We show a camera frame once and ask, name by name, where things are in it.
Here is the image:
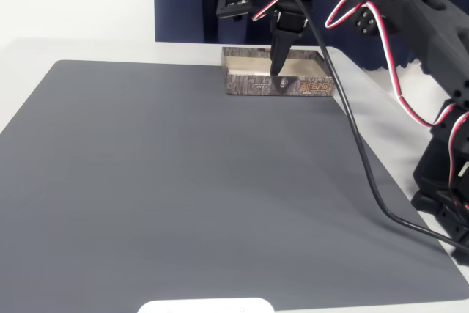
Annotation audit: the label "brown patterned cardboard tray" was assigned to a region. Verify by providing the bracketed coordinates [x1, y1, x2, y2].
[221, 46, 339, 97]

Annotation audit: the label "navy blue curtain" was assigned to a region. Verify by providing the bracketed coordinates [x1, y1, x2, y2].
[152, 0, 469, 71]

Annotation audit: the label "dark grey desk mat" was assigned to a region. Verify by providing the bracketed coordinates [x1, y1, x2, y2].
[0, 59, 469, 312]

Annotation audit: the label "white device with knob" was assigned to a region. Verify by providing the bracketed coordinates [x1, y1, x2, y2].
[137, 297, 276, 313]

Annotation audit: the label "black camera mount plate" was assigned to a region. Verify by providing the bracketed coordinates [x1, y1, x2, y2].
[215, 0, 283, 23]

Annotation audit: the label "red and white servo wires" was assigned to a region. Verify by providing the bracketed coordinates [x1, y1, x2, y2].
[251, 0, 469, 211]

